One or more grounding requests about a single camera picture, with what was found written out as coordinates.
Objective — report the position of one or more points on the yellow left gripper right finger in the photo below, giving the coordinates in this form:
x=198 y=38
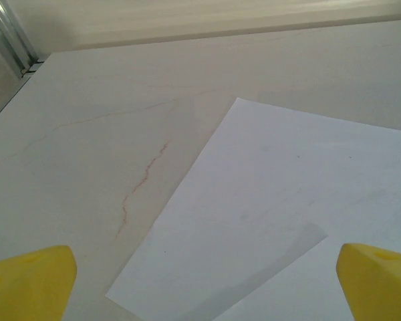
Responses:
x=381 y=291

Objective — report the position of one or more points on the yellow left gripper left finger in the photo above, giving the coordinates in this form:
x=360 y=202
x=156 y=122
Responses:
x=26 y=287

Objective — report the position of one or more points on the white paper sheet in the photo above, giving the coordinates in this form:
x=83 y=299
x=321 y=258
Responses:
x=254 y=184
x=287 y=294

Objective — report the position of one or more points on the aluminium frame post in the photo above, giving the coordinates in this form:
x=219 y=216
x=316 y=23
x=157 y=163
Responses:
x=16 y=40

